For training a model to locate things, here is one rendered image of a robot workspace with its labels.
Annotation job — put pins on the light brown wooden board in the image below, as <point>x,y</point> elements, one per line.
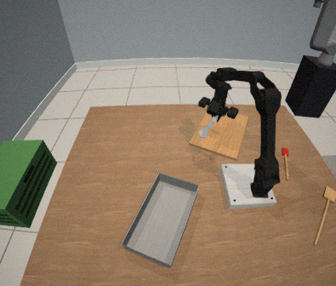
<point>224,137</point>

